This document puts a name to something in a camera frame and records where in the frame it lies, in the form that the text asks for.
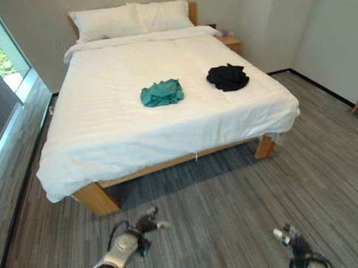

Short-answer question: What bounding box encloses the glass window panel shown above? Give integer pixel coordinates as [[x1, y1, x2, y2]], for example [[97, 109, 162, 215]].
[[0, 6, 35, 189]]

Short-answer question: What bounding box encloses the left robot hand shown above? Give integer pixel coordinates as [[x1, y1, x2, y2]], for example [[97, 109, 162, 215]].
[[133, 205, 174, 238]]

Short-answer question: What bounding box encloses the teal garment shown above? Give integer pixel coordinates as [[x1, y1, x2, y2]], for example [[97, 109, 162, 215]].
[[140, 76, 186, 110]]

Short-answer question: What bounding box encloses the wooden bed frame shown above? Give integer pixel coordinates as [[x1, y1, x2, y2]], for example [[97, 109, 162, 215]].
[[56, 0, 284, 227]]

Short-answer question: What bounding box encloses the white duvet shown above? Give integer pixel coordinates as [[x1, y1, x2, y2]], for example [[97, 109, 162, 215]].
[[35, 15, 306, 218]]

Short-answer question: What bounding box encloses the white pillow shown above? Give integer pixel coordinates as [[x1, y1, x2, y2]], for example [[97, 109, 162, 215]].
[[66, 6, 150, 48], [124, 0, 196, 35]]

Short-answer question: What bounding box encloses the black garment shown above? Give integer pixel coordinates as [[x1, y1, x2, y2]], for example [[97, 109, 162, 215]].
[[205, 62, 251, 94]]

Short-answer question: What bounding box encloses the wooden nightstand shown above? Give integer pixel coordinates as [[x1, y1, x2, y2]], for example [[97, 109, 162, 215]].
[[215, 34, 243, 54]]

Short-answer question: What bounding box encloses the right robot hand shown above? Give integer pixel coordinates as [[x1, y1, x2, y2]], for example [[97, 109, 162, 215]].
[[271, 223, 314, 261]]

